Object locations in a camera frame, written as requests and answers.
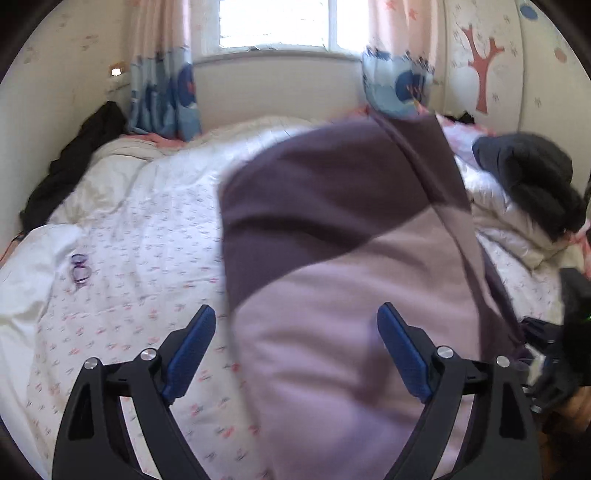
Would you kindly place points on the cream quilt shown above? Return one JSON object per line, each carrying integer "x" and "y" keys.
{"x": 498, "y": 221}

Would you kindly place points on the black garment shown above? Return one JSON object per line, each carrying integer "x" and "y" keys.
{"x": 69, "y": 170}

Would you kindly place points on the purple eyeglasses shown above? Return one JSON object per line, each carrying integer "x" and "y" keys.
{"x": 82, "y": 274}

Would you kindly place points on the window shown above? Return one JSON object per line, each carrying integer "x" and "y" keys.
{"x": 277, "y": 23}

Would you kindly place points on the blue printed curtain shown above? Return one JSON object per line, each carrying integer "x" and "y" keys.
{"x": 161, "y": 92}
{"x": 397, "y": 83}

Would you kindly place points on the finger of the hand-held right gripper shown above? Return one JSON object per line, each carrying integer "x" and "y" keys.
{"x": 551, "y": 387}
{"x": 540, "y": 332}

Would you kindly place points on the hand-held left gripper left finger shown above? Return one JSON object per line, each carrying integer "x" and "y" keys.
{"x": 189, "y": 355}

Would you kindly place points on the cherry print bed sheet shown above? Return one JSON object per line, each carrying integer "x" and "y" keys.
{"x": 152, "y": 230}

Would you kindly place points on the white duvet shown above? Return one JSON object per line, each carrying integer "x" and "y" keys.
{"x": 27, "y": 277}

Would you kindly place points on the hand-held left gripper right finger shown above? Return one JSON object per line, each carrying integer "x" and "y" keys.
{"x": 406, "y": 355}

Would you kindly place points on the red tree wall sticker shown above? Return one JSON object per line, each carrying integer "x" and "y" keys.
{"x": 482, "y": 69}

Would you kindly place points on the two-tone purple jacket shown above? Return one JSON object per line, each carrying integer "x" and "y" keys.
{"x": 346, "y": 277}

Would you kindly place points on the dark grey cloth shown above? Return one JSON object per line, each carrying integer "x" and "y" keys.
{"x": 531, "y": 170}

